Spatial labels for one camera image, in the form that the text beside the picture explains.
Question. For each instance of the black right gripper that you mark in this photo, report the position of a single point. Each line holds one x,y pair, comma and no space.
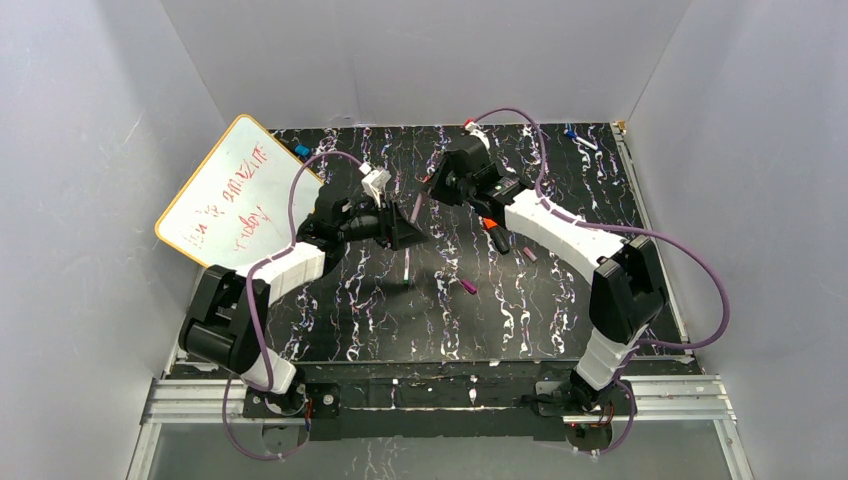
439,183

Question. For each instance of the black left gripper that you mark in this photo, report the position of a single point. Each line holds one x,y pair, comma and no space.
389,225

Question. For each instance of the black orange highlighter marker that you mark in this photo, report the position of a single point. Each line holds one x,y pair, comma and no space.
498,235

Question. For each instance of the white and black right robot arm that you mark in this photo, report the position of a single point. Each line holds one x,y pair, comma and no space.
627,287

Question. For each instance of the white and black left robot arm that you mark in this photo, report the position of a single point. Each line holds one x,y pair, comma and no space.
226,320

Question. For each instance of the white green thin pen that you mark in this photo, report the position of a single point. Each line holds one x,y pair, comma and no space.
406,267

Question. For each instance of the magenta pen cap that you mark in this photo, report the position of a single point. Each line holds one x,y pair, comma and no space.
468,286

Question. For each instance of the mauve pen cap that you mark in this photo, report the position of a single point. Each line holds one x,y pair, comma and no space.
530,254

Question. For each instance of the white blue marker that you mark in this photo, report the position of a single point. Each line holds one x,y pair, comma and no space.
586,143

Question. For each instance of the blue marker cap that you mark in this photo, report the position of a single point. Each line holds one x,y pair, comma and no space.
302,151

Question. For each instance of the yellow framed whiteboard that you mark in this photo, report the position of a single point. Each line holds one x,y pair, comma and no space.
235,208

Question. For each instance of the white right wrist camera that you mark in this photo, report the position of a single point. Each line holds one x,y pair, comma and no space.
472,128

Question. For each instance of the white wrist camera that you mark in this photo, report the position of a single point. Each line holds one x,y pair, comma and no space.
472,128
374,181

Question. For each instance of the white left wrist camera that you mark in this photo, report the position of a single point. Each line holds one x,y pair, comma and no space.
374,181

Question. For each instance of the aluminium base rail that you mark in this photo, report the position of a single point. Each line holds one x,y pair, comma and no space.
686,397

